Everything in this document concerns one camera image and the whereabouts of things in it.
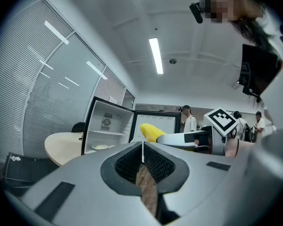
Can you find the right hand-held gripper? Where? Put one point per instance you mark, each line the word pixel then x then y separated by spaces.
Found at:
pixel 220 121

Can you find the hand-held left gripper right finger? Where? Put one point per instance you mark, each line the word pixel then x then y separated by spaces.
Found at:
pixel 202 180

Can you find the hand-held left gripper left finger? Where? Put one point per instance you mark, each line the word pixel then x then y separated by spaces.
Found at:
pixel 80 173

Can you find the black mini fridge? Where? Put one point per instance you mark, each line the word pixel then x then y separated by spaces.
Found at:
pixel 113 126

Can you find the person's right forearm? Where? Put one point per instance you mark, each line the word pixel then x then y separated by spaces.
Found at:
pixel 240 147

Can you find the round beige table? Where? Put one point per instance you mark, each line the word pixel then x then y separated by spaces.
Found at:
pixel 61 147

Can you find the white plate with food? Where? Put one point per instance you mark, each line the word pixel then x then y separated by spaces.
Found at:
pixel 99 146

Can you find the black chair behind table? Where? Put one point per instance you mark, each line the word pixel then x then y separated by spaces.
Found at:
pixel 78 126

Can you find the black floor crate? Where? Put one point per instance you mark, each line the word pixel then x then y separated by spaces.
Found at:
pixel 26 171

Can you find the round ceiling sensor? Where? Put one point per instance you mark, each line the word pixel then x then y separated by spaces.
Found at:
pixel 172 61

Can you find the ceiling light panel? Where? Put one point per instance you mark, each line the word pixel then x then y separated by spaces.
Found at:
pixel 156 55

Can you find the black chest-worn device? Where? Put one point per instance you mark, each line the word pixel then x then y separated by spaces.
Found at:
pixel 261 67

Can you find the person's white printed shirt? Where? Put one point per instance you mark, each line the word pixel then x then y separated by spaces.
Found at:
pixel 273 32

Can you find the person's head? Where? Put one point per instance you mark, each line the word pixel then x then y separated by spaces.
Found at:
pixel 243 7

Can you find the black head-worn camera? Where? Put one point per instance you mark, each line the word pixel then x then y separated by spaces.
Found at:
pixel 196 12

